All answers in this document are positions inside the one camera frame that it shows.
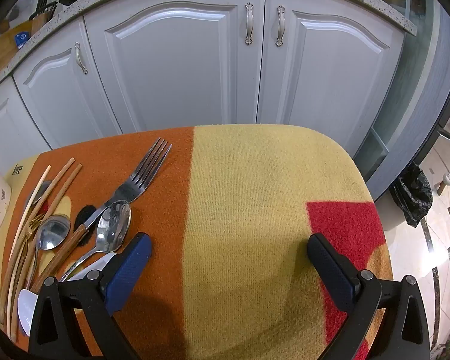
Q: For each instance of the steel spoon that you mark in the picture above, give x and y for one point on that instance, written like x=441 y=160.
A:
x=52 y=232
x=114 y=227

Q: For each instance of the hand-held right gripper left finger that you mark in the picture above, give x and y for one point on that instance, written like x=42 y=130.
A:
x=131 y=270

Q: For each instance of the steel fork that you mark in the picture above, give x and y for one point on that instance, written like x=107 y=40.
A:
x=150 y=165

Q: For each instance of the gold fork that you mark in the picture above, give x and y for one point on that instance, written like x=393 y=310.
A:
x=33 y=227

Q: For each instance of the printed blanket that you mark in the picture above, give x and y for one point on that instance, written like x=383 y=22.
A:
x=247 y=195

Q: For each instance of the grey framed glass door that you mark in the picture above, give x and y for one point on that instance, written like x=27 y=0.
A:
x=416 y=93

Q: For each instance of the white plastic spoon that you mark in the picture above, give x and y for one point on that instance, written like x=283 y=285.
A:
x=25 y=307

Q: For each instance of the blue white packet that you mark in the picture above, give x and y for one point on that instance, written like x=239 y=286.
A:
x=21 y=39

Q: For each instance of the wooden cutting board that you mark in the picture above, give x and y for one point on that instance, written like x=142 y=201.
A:
x=3 y=50

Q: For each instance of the bin with black bag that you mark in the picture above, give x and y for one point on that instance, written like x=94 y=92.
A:
x=412 y=195

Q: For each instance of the white cabinet door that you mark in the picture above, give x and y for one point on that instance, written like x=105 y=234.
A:
x=60 y=93
x=7 y=127
x=180 y=67
x=322 y=82

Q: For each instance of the wooden knife block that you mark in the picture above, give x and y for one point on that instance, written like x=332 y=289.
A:
x=41 y=20

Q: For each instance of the brown wooden chopstick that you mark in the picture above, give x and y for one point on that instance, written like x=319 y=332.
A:
x=62 y=176
x=71 y=178

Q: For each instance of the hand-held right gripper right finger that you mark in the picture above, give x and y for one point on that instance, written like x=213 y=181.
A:
x=333 y=270

